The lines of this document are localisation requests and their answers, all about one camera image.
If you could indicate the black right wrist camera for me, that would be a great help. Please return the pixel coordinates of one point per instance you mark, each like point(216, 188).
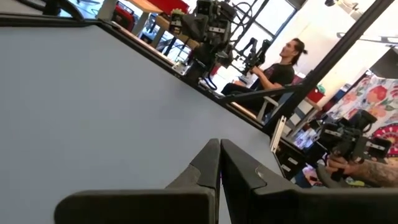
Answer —
point(214, 7)

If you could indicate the white panel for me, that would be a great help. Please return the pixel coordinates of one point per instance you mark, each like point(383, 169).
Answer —
point(278, 133)

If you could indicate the red bin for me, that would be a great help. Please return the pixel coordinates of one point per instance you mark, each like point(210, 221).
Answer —
point(315, 96)

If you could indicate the black window frame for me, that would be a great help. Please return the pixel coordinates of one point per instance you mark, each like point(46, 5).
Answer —
point(258, 18)

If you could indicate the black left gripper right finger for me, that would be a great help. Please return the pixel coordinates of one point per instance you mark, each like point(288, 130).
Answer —
point(311, 207)

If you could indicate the red box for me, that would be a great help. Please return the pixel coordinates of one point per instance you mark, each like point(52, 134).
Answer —
point(169, 4)

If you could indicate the floral cloth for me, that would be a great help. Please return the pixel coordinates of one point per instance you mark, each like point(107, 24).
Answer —
point(373, 93)

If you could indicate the black lamp shade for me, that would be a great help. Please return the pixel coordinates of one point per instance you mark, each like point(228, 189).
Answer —
point(385, 63)

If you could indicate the person's hand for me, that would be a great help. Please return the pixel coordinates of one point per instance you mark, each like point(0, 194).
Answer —
point(342, 166)

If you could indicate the red mandala cloth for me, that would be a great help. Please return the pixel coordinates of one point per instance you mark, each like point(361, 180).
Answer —
point(387, 140)

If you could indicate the black drawer cabinet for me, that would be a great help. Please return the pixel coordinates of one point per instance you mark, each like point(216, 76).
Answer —
point(292, 158)

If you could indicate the person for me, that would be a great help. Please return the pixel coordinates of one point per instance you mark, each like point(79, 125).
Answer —
point(280, 74)

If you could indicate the wooden desk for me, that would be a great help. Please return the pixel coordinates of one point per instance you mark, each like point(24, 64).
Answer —
point(146, 6)

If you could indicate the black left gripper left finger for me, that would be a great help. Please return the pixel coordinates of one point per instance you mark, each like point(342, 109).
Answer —
point(140, 207)

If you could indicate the person's forearm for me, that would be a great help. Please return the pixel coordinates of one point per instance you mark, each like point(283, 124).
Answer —
point(379, 174)

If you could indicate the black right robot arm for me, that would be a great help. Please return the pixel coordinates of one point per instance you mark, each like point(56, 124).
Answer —
point(211, 65)

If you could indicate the red cart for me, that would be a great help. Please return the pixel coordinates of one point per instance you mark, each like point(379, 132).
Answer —
point(124, 17)

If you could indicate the grey metal chair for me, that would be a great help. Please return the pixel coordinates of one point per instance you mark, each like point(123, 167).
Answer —
point(269, 105)

